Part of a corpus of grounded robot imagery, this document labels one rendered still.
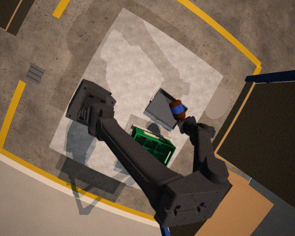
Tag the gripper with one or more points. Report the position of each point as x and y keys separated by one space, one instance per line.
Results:
x=185 y=122

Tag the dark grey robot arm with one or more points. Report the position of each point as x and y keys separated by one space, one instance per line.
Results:
x=177 y=199

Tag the green divided crate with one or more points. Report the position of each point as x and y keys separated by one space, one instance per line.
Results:
x=156 y=145

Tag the brown glass bottle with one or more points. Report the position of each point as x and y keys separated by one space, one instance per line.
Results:
x=177 y=110

